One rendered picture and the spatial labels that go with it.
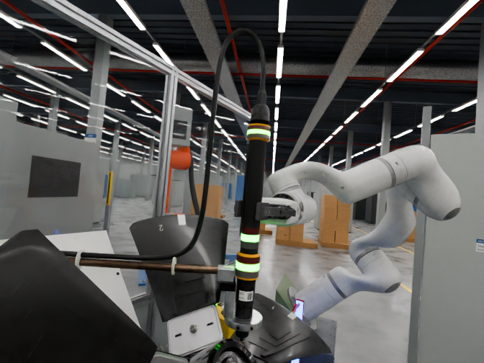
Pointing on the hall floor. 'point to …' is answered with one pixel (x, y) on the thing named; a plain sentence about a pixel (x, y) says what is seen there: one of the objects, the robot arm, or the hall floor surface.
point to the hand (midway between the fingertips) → (251, 209)
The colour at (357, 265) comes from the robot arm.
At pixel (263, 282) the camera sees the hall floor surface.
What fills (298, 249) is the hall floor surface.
